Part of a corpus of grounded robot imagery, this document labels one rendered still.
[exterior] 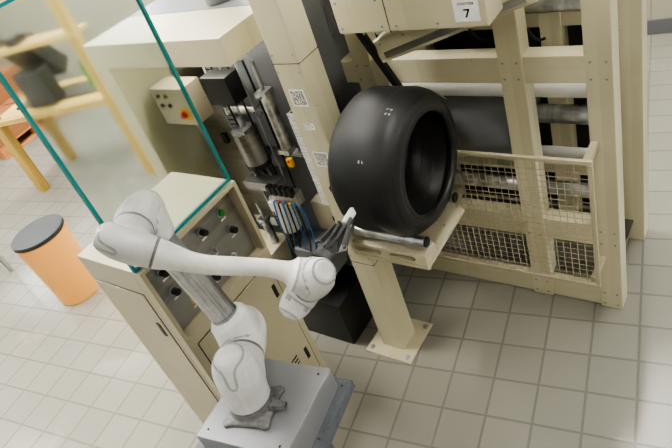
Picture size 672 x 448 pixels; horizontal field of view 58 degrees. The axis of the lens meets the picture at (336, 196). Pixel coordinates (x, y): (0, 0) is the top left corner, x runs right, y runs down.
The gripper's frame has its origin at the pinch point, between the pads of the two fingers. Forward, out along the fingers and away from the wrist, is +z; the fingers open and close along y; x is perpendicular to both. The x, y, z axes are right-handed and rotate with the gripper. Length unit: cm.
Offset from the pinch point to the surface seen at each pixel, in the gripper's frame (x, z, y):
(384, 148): -12.7, 22.2, -8.0
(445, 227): 48, 38, -8
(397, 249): 38.9, 16.7, 1.9
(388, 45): -19, 74, 14
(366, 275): 72, 21, 33
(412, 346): 125, 17, 23
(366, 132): -16.1, 26.0, 0.0
